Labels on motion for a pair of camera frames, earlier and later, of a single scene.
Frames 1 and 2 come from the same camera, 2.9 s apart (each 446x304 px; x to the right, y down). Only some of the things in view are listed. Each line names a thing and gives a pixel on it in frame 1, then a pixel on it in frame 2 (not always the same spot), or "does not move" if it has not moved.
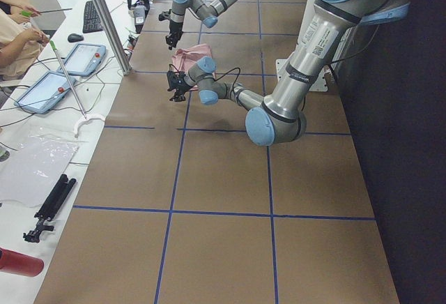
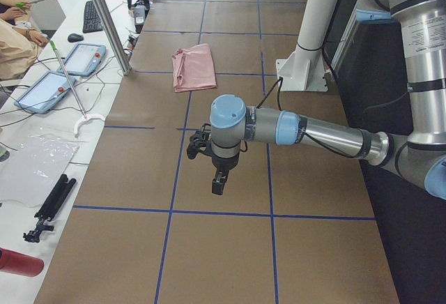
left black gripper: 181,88 → 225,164
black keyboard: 91,21 does not move
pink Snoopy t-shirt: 185,58 does not move
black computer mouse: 74,38 does not move
